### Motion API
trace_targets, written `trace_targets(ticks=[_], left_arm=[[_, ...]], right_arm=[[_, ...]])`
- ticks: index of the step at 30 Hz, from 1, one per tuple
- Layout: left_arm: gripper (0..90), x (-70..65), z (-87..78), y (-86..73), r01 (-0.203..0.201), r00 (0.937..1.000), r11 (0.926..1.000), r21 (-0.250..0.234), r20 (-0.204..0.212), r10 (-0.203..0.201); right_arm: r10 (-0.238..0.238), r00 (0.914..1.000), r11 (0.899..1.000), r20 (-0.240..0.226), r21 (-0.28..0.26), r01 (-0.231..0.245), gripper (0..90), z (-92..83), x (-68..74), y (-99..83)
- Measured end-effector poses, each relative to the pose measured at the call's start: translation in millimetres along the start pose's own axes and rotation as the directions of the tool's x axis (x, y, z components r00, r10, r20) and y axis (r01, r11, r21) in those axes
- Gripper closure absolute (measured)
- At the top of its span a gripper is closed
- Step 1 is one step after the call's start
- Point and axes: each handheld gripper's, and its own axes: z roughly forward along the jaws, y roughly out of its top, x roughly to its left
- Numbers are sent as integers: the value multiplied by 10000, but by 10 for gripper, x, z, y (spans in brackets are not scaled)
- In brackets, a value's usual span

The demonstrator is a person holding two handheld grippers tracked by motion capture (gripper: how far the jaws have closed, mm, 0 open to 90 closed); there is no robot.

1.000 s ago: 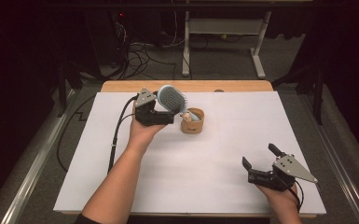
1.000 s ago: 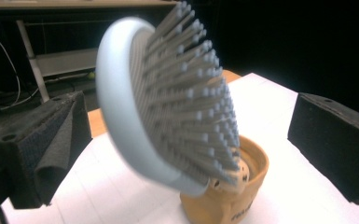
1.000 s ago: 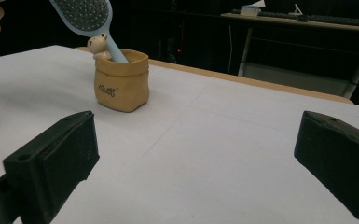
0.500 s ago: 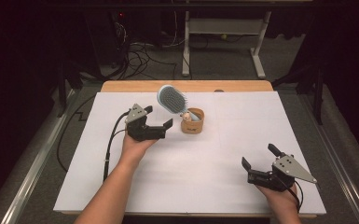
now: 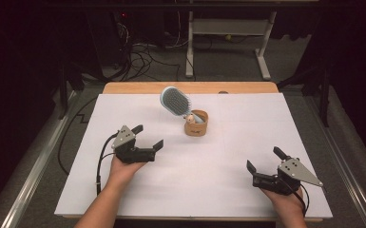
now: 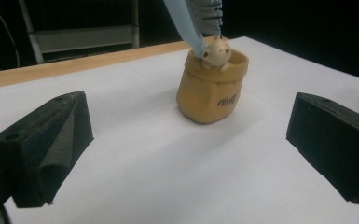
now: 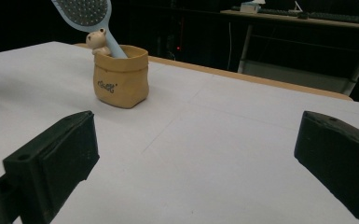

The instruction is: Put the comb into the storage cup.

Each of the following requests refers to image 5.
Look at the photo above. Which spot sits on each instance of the small yellow-green object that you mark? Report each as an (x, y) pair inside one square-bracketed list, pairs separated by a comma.
[(228, 37)]

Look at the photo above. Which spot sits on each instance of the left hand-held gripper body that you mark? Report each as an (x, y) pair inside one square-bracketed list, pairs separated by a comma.
[(124, 139)]

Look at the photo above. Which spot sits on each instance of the person's left hand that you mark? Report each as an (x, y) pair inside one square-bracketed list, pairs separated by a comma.
[(123, 172)]

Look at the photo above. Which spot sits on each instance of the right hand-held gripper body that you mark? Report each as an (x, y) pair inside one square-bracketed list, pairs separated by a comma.
[(294, 172)]

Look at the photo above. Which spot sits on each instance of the white metal stand frame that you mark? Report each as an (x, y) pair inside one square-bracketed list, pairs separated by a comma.
[(228, 27)]

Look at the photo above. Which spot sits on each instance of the white board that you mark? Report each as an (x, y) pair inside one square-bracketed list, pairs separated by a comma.
[(202, 164)]

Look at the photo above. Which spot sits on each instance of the black metal stand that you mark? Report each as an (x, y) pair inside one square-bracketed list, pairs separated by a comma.
[(64, 95), (324, 101)]

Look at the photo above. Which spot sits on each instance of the dark computer tower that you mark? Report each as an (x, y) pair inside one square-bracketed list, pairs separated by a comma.
[(107, 38)]

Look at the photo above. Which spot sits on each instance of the light blue hairbrush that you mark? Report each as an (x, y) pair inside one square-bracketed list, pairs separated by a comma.
[(176, 101)]

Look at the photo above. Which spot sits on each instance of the aluminium floor rail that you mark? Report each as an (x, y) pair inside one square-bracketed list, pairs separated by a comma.
[(34, 167), (345, 167)]

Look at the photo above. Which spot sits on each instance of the wooden holder cup with figurine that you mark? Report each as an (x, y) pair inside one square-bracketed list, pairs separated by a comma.
[(197, 129)]

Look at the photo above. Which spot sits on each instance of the person's right hand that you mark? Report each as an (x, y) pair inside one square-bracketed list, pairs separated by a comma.
[(285, 204)]

